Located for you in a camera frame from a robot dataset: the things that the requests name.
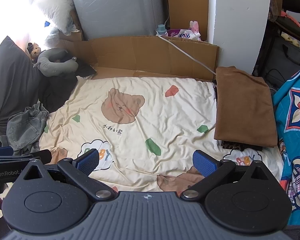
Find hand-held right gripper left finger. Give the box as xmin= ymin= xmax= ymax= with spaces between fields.
xmin=15 ymin=151 xmax=118 ymax=202

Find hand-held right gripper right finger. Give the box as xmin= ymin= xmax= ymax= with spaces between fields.
xmin=180 ymin=150 xmax=282 ymax=202

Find blue denim pants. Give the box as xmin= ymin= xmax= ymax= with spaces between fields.
xmin=0 ymin=102 xmax=49 ymax=155

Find brown folded cloth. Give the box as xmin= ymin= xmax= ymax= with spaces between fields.
xmin=213 ymin=66 xmax=278 ymax=148

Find dark grey pillow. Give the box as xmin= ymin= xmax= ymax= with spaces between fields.
xmin=0 ymin=36 xmax=78 ymax=130

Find cream bear-print blanket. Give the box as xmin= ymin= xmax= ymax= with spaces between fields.
xmin=39 ymin=76 xmax=284 ymax=193

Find grey neck pillow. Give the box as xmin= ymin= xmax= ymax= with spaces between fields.
xmin=33 ymin=48 xmax=78 ymax=77

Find black cloth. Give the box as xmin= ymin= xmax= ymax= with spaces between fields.
xmin=76 ymin=61 xmax=97 ymax=78

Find blue patterned cloth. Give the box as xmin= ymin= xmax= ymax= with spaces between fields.
xmin=272 ymin=66 xmax=300 ymax=227

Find small teddy bear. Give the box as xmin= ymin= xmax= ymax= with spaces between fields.
xmin=27 ymin=42 xmax=42 ymax=62

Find flat cardboard sheet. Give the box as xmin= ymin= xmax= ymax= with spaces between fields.
xmin=59 ymin=31 xmax=220 ymax=82

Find white purple detergent pouch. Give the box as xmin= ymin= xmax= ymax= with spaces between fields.
xmin=169 ymin=29 xmax=202 ymax=41

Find grey laptop bag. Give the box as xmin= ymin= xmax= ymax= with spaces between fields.
xmin=259 ymin=37 xmax=300 ymax=89

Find pink bunny bottle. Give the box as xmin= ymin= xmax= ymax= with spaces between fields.
xmin=189 ymin=20 xmax=200 ymax=38

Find pale yellow slipper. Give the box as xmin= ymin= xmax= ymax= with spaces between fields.
xmin=281 ymin=32 xmax=300 ymax=47

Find grey plastic-wrapped mattress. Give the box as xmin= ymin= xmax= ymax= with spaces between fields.
xmin=67 ymin=0 xmax=170 ymax=42

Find red cloth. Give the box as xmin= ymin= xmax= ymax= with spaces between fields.
xmin=281 ymin=10 xmax=300 ymax=27

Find white cable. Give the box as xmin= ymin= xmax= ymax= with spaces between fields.
xmin=155 ymin=10 xmax=217 ymax=76

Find black cable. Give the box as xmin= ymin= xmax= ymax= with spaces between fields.
xmin=264 ymin=68 xmax=287 ymax=83

